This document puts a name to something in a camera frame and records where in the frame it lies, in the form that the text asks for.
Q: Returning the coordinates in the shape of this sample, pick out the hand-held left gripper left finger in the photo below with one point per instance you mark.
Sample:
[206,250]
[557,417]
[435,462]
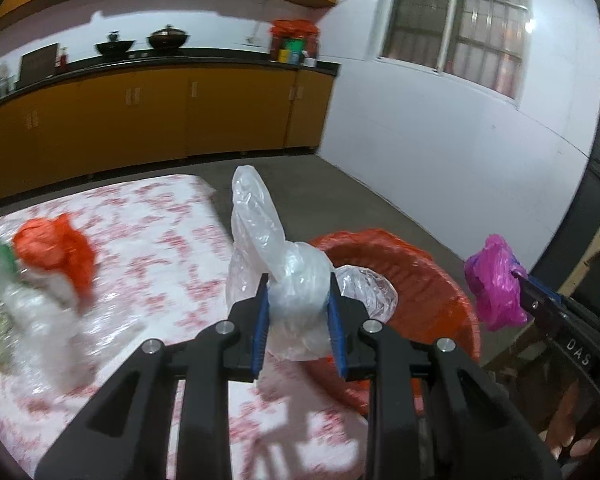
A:
[260,320]

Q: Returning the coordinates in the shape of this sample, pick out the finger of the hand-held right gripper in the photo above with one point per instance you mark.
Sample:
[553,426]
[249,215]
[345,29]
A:
[540,310]
[518,266]

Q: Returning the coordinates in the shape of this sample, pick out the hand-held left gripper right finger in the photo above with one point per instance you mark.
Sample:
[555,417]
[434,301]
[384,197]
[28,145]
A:
[336,330]

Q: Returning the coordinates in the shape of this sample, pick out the pink plastic bag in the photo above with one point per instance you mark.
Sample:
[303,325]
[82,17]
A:
[490,285]

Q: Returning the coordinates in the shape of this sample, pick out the white plastic bag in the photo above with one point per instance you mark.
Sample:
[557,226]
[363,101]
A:
[290,280]

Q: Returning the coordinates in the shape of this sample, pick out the orange lined bin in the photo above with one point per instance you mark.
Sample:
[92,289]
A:
[430,300]

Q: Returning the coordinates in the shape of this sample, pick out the large clear bubble wrap sheet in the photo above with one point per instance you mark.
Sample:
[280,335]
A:
[35,320]

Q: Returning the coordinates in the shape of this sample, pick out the person's right hand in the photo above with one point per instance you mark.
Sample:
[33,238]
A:
[572,420]

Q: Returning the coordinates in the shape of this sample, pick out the floral tablecloth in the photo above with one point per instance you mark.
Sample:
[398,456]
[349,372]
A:
[170,240]

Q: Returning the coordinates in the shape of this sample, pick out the orange plastic bag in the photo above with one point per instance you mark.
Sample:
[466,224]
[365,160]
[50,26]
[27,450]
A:
[50,250]

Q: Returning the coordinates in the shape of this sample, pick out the yellow lower kitchen cabinets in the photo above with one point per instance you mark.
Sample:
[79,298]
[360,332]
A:
[130,120]

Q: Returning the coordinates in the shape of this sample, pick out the barred window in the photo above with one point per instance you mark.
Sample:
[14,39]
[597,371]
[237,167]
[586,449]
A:
[480,20]

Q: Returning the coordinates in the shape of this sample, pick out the gold green foil wrapper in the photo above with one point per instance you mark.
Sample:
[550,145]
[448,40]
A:
[0,345]

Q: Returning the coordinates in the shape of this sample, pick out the black kitchen countertop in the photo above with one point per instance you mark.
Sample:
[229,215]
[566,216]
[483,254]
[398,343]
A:
[205,58]

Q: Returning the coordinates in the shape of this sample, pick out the green box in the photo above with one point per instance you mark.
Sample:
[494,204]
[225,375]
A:
[293,46]

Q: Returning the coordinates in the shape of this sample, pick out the red plastic bag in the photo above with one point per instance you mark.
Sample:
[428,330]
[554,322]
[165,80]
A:
[292,27]

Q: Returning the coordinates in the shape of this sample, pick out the black wok with lid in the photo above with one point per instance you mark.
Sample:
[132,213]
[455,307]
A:
[168,39]

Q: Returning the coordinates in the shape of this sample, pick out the black open wok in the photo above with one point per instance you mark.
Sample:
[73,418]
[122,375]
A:
[114,47]

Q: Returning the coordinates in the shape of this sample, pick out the red bottle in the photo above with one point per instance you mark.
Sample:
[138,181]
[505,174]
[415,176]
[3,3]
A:
[63,60]

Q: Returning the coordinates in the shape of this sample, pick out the brown board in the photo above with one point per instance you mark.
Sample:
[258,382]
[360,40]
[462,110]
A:
[39,65]

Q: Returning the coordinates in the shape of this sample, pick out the clear jar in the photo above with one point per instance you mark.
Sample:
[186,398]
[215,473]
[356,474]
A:
[2,80]

